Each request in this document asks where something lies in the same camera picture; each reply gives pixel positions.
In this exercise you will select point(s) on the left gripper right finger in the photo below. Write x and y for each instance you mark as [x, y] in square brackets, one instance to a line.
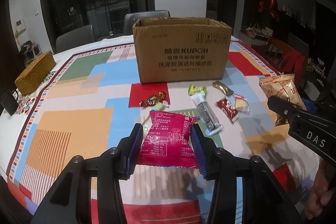
[204, 148]

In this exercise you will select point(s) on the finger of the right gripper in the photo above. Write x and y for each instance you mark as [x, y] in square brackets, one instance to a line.
[282, 107]

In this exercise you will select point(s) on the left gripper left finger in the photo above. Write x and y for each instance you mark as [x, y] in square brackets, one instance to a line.
[130, 147]

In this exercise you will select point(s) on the gold red chips bag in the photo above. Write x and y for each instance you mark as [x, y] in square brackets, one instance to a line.
[281, 86]

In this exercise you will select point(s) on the magenta snack packet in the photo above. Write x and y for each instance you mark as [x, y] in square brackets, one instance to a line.
[167, 141]

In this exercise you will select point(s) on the red heart snack packet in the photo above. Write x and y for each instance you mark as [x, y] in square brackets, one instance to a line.
[228, 109]

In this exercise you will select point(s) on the light green candy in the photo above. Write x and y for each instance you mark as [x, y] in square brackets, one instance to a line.
[161, 106]

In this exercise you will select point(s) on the right hand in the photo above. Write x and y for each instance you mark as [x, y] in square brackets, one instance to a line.
[319, 195]

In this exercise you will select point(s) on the black white bar packet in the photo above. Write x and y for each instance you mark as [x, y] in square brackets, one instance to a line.
[207, 113]

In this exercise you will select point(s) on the clear packet yellow cracker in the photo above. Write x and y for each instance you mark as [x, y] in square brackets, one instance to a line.
[241, 104]

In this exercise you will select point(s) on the red wooden chair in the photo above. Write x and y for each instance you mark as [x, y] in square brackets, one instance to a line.
[284, 58]

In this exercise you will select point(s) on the red gold wrapped candy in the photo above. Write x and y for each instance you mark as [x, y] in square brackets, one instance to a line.
[153, 99]

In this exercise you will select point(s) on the gold wrapped snack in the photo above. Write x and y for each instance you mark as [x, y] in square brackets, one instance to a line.
[223, 88]

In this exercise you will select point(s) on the colourful patterned tablecloth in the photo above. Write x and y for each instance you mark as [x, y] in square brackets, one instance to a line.
[92, 101]

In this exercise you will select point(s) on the green snack packet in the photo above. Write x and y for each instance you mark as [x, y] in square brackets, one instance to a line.
[192, 90]

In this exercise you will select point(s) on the red balloon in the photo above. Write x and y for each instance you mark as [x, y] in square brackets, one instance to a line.
[270, 6]

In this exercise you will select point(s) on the brown cardboard box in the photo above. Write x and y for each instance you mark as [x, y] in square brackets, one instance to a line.
[181, 49]

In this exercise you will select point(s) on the grey chair left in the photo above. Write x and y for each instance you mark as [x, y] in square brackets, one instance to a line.
[75, 38]

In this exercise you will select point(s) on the woven rattan box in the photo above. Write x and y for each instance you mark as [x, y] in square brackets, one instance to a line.
[33, 75]

